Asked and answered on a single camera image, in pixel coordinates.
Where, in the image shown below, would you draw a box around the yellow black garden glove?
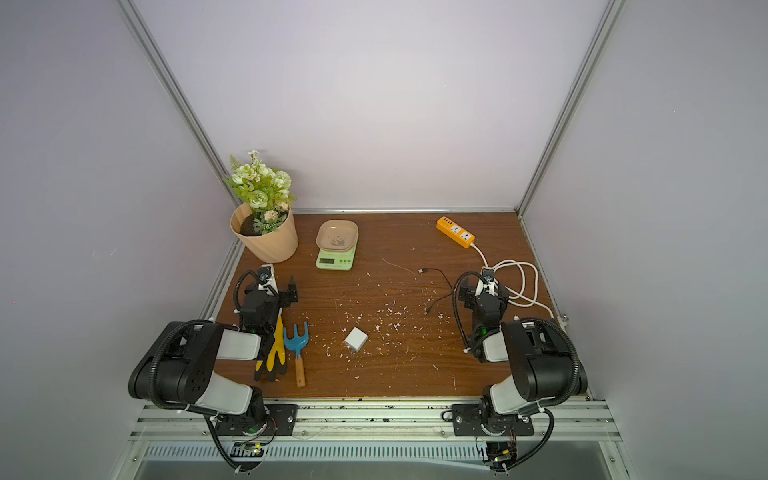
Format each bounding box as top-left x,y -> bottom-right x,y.
254,316 -> 287,382

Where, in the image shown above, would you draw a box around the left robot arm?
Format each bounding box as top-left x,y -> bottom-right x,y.
128,265 -> 298,436

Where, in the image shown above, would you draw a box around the blue garden fork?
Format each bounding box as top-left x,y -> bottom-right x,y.
283,322 -> 309,388

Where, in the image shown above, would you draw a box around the green white artificial flowers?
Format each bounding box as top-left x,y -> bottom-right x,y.
227,150 -> 295,236

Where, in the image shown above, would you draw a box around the white power strip cord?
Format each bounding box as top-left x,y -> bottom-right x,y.
469,242 -> 556,319

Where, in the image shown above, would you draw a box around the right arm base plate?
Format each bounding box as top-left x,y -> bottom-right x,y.
442,403 -> 534,437

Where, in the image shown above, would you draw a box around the beige panda bowl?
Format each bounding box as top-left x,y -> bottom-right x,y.
316,220 -> 359,252

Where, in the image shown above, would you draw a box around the orange power strip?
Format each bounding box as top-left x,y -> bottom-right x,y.
436,216 -> 475,248

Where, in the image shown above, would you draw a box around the white usb charger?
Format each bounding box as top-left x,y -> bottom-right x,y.
344,327 -> 368,352

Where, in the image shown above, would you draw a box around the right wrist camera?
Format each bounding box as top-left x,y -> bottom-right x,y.
475,268 -> 509,302

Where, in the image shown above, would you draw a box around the black usb cable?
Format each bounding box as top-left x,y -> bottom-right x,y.
418,266 -> 457,316

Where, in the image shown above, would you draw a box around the beige flower pot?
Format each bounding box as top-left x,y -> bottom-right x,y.
230,204 -> 299,264

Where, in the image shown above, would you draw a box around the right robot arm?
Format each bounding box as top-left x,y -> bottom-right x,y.
451,268 -> 588,436

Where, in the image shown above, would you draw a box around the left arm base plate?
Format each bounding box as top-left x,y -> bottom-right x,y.
215,403 -> 298,437

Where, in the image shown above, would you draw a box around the green electronic scale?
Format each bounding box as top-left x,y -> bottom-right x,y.
315,243 -> 357,271

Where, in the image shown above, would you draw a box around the aluminium mounting rail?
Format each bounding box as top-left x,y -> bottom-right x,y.
129,397 -> 621,442

